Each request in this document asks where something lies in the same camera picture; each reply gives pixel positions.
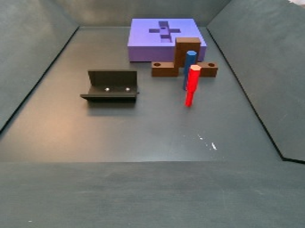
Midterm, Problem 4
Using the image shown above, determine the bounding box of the brown T-shaped block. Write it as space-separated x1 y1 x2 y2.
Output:
151 37 218 77

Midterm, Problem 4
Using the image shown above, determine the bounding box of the blue hexagonal peg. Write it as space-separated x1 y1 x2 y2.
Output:
181 50 199 91

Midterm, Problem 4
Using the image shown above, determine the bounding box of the black angle bracket fixture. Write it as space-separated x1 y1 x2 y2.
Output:
80 69 137 102

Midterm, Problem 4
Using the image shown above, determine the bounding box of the red hexagonal peg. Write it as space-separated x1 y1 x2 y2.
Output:
184 65 201 107

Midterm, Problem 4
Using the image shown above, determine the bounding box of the purple board with cross slot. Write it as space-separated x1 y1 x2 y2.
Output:
127 19 207 62

